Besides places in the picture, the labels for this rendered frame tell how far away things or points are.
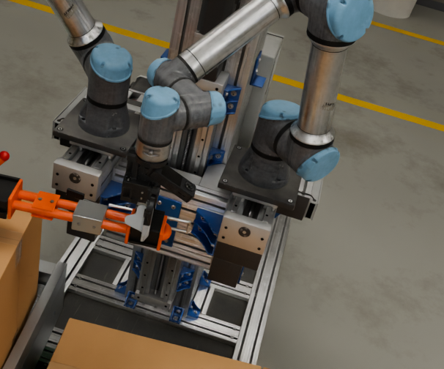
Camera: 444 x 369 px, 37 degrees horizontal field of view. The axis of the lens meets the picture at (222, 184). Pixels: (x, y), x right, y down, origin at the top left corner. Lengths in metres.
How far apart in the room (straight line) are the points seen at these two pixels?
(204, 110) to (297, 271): 1.93
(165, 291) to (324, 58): 1.16
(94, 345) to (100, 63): 0.81
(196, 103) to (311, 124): 0.37
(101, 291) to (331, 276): 1.22
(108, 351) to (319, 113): 0.92
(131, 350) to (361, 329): 1.39
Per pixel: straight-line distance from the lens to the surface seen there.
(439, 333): 3.30
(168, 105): 1.35
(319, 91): 1.61
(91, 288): 2.61
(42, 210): 1.58
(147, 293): 2.43
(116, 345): 2.02
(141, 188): 1.47
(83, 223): 1.56
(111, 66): 1.85
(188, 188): 1.48
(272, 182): 1.87
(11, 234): 1.71
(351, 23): 1.51
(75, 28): 1.95
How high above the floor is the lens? 2.09
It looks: 35 degrees down
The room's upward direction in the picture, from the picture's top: 15 degrees clockwise
